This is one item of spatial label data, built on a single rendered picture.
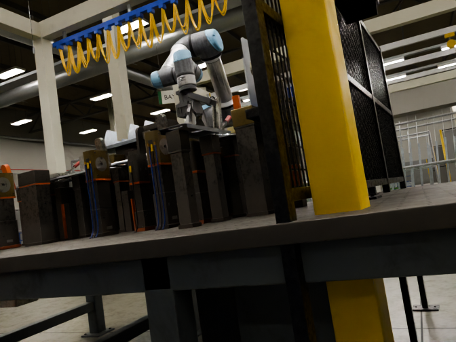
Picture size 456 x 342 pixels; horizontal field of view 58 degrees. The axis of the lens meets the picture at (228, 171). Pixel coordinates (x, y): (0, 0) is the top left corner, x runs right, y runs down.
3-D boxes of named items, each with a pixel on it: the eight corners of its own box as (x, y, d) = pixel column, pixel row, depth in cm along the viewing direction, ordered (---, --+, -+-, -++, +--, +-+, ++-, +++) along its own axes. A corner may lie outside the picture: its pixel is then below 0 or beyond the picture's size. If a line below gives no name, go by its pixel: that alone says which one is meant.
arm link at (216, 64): (221, 119, 245) (190, 30, 213) (245, 114, 241) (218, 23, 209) (218, 129, 235) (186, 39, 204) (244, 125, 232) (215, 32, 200)
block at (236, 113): (246, 217, 136) (230, 110, 139) (256, 215, 143) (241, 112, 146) (269, 214, 132) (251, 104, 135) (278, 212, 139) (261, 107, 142)
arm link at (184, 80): (198, 76, 170) (186, 72, 163) (200, 87, 169) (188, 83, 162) (184, 82, 173) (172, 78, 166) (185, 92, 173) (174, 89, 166)
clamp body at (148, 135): (149, 232, 142) (136, 132, 145) (170, 228, 152) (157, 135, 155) (164, 230, 139) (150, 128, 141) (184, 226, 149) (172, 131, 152)
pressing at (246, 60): (253, 129, 146) (239, 36, 148) (267, 131, 156) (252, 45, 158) (254, 128, 145) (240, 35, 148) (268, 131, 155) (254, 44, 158)
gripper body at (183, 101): (188, 121, 172) (183, 93, 173) (205, 115, 168) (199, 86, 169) (177, 119, 166) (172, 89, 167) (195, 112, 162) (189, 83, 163)
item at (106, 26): (55, 79, 536) (50, 34, 541) (60, 81, 542) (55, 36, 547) (229, 17, 433) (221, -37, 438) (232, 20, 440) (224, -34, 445)
